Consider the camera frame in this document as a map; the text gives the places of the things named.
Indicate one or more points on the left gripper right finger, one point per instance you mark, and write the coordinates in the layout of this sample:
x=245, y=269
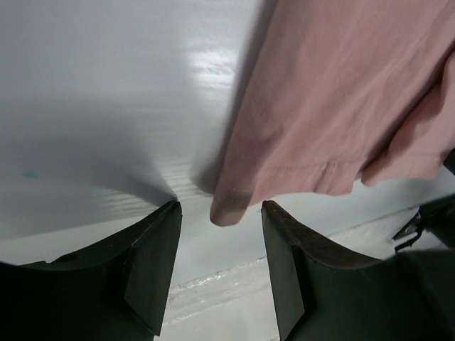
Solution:
x=325, y=291

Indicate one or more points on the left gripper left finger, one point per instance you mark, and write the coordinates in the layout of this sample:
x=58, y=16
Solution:
x=114, y=289

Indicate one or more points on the pink printed t-shirt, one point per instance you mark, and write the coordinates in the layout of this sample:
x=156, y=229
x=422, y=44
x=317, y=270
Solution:
x=341, y=91

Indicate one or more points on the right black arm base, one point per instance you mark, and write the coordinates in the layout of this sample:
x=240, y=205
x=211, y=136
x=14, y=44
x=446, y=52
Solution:
x=436, y=217

